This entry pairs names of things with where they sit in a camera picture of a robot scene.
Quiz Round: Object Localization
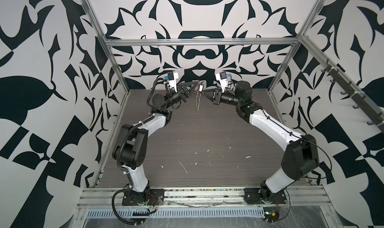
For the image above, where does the keyring chain with red tag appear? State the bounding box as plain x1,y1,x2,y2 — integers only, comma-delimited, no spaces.
194,79,205,112

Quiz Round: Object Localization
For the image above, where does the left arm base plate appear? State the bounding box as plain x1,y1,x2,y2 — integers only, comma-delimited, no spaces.
122,188,165,206

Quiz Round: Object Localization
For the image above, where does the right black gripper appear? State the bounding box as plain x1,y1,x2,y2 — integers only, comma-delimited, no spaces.
203,88,245,109

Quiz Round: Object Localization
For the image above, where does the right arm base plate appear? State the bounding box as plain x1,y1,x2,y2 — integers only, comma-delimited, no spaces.
244,188,287,205

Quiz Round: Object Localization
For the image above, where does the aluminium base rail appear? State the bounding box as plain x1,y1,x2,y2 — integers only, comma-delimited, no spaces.
77,186,332,208

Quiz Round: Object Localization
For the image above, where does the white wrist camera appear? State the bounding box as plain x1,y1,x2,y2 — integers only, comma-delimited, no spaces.
215,72,231,93
164,72,179,92

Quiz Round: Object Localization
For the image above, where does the black wall hook rack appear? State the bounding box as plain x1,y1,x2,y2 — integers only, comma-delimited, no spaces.
322,59,384,133

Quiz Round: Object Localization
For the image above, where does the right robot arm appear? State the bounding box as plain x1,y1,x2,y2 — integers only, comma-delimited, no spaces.
198,81,322,203

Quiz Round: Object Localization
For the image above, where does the white slotted cable duct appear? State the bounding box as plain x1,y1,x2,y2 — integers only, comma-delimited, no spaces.
87,207,265,219

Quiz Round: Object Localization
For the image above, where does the aluminium frame crossbar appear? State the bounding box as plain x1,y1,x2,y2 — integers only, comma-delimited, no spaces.
105,38,298,47

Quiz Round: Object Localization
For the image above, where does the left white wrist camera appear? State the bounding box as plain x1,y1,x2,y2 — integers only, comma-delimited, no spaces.
164,72,179,92

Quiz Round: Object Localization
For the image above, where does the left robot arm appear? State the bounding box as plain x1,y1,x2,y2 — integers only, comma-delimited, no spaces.
112,79,200,195

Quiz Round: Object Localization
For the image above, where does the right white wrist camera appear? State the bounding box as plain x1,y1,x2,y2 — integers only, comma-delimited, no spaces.
215,72,231,93

